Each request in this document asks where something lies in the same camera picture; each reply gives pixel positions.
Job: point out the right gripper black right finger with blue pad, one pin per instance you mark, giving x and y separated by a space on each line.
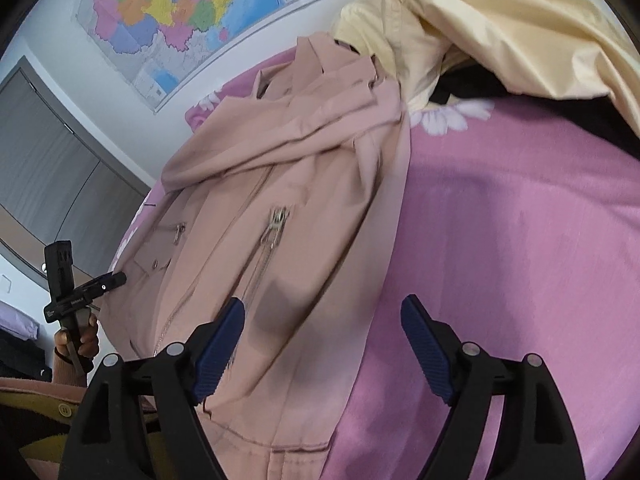
535 437

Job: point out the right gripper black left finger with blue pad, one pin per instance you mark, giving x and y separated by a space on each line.
179 378

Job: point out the pink beige jacket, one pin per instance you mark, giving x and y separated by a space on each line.
287 199

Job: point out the purple cloth in background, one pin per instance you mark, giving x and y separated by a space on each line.
17 323

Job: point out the grey wardrobe doors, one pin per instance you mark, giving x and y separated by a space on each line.
58 182

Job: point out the pink floral bed sheet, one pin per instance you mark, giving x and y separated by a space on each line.
521 230

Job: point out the cream yellow garment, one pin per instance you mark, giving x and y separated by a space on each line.
557 49

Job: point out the colourful wall map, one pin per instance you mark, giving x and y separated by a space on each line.
157 44

